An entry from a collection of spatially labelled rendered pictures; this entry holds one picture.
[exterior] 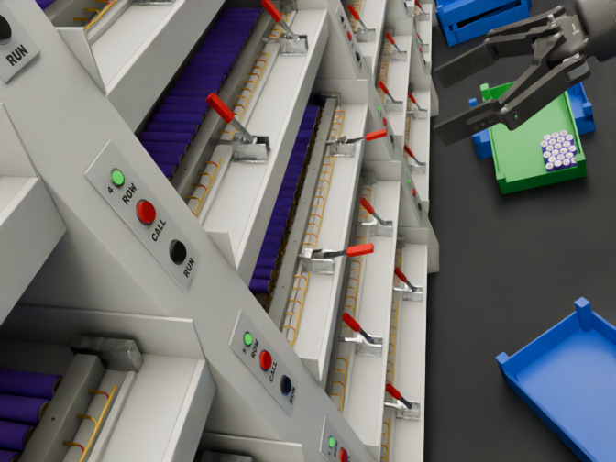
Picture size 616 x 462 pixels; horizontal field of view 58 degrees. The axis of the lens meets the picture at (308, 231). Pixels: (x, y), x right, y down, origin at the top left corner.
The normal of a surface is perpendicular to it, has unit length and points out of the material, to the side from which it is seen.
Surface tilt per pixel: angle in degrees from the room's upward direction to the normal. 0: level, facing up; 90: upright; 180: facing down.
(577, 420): 0
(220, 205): 21
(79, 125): 90
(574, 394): 0
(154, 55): 111
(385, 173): 90
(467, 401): 0
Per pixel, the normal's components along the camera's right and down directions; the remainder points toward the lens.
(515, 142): -0.44, -0.41
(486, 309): -0.41, -0.70
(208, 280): 0.90, -0.20
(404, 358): -0.07, -0.73
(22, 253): 0.98, 0.06
